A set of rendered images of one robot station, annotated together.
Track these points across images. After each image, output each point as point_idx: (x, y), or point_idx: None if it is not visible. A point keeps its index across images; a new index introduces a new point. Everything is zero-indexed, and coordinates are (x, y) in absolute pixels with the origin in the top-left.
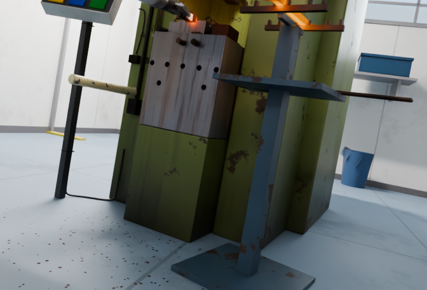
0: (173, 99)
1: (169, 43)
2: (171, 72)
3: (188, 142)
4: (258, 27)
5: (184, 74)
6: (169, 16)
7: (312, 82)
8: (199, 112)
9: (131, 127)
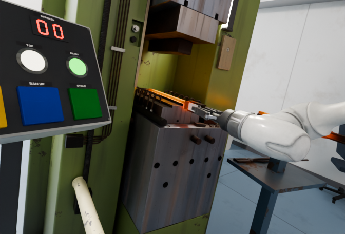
0: (180, 195)
1: (178, 140)
2: (179, 170)
3: (193, 224)
4: (213, 99)
5: (193, 168)
6: (126, 81)
7: (323, 183)
8: (204, 197)
9: (76, 222)
